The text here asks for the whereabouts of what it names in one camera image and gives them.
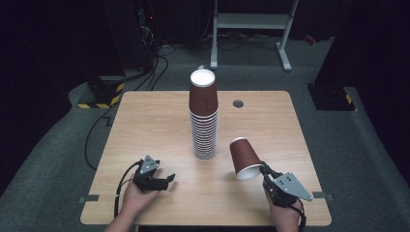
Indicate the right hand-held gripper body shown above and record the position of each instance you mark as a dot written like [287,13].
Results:
[290,187]

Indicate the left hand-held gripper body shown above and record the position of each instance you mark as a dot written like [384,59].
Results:
[145,179]

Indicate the single brown paper cup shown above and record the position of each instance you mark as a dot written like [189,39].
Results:
[245,158]

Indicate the stack of brown paper cups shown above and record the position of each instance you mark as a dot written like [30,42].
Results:
[203,96]

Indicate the person's left hand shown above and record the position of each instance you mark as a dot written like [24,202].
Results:
[137,201]

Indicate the person's right hand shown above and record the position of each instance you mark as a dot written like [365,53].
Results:
[285,216]

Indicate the grey round table grommet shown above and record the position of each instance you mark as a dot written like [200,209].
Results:
[238,103]

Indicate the yellow black striped stand base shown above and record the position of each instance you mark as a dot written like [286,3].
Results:
[103,104]

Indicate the black stand base yellow mark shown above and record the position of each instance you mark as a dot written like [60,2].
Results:
[332,100]

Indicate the small white floor object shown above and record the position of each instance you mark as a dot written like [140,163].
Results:
[200,67]

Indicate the small red object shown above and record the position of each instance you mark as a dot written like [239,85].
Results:
[310,39]

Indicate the white metal stand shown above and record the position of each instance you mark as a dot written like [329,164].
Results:
[251,21]

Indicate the grey table edge bracket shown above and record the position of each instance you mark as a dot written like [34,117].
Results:
[90,198]
[322,195]

